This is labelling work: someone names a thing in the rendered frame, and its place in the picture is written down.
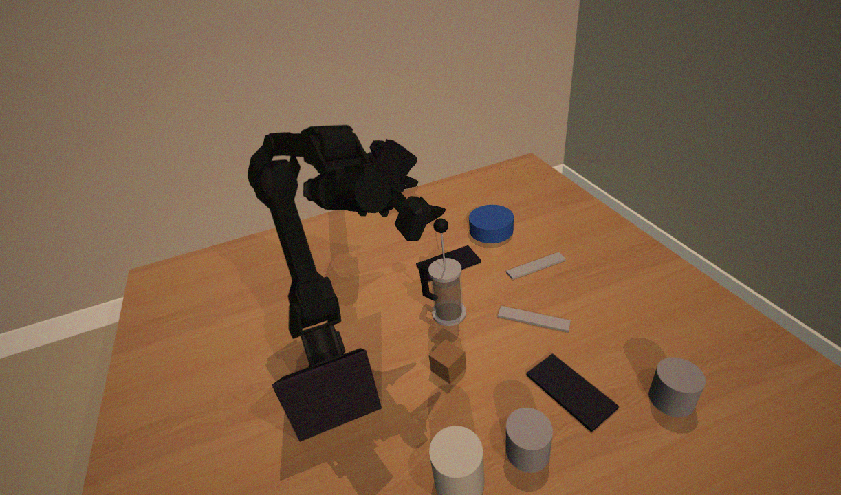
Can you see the glass french press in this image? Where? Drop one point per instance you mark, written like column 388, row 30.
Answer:
column 445, row 277

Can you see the brown cube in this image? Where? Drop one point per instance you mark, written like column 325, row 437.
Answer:
column 447, row 361

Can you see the dark blue cylinder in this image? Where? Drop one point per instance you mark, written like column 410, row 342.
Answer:
column 491, row 223

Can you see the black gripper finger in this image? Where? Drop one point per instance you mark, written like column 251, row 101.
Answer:
column 410, row 182
column 436, row 212

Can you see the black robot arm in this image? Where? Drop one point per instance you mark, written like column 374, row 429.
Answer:
column 347, row 181

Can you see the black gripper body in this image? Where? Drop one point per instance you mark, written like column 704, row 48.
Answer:
column 413, row 215

